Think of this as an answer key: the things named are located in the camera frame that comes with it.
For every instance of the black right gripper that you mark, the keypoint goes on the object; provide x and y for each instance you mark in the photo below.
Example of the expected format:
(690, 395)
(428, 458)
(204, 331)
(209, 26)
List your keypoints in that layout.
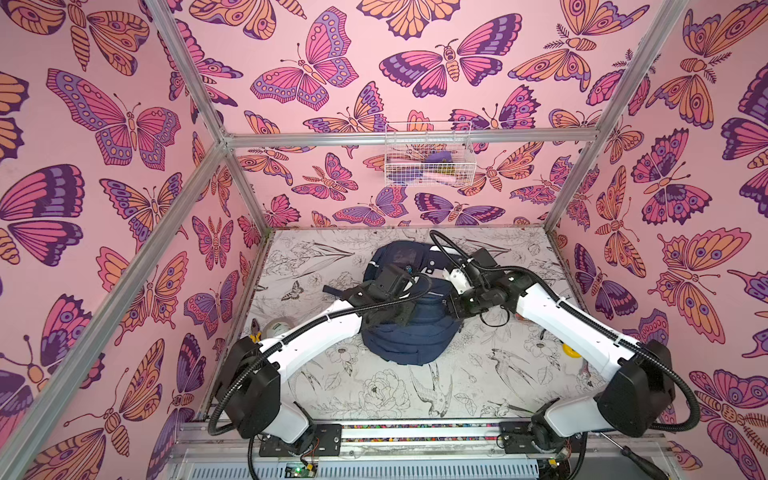
(459, 306)

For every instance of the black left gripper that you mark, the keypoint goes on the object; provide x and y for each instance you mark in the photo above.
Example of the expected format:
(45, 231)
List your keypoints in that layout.
(408, 308)

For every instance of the navy blue student backpack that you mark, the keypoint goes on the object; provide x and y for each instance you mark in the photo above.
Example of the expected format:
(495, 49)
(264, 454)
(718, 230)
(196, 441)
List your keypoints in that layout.
(418, 332)

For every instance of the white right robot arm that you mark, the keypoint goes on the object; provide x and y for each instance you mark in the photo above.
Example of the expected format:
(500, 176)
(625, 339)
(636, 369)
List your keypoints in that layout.
(641, 392)

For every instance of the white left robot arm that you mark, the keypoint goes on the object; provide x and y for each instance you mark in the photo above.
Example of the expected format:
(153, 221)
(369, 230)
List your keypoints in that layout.
(248, 388)

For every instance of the clear tape roll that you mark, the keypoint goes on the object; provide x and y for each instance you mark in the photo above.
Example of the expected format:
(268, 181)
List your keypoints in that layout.
(277, 327)

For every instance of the small green circuit board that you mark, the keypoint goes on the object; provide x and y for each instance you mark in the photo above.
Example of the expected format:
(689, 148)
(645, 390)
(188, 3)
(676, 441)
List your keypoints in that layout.
(298, 470)

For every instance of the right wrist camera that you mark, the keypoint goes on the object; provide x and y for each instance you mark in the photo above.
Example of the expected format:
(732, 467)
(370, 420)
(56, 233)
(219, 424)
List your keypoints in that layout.
(459, 281)

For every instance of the yellow handled pliers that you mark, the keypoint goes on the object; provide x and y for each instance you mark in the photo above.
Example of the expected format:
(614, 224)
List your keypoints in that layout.
(255, 331)

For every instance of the white wire wall basket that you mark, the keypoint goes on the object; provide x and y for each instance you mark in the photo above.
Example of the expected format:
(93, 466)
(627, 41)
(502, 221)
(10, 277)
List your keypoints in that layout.
(429, 158)

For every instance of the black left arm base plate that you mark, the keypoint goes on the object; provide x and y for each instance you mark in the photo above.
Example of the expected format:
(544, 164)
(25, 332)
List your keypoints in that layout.
(320, 440)

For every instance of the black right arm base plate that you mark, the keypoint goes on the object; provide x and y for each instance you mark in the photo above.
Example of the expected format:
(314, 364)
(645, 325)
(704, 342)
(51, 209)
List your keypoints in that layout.
(516, 437)

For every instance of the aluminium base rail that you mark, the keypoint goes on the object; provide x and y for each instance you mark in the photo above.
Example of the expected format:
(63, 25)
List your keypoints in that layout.
(410, 449)

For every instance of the black screwdriver handle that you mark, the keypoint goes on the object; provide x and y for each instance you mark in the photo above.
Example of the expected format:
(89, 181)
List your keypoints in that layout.
(650, 469)

